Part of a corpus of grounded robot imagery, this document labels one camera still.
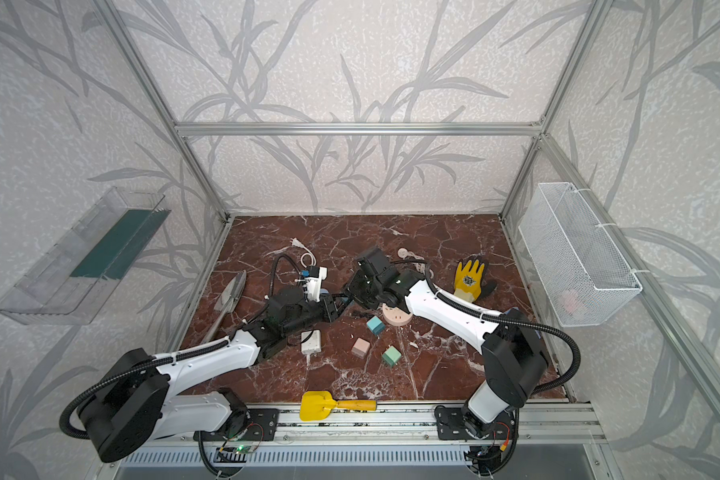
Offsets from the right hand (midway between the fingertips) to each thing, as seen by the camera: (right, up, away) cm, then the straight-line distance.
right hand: (339, 290), depth 81 cm
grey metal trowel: (-38, -6, +14) cm, 41 cm away
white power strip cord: (-20, +13, +29) cm, 38 cm away
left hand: (+4, -2, -1) cm, 4 cm away
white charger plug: (-8, -16, +4) cm, 18 cm away
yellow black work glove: (+42, 0, +18) cm, 46 cm away
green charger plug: (+14, -19, +2) cm, 24 cm away
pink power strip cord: (+19, +9, +23) cm, 31 cm away
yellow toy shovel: (-5, -29, -4) cm, 30 cm away
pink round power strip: (+16, -9, +9) cm, 21 cm away
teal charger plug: (+10, -12, +8) cm, 18 cm away
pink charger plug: (+5, -17, +4) cm, 18 cm away
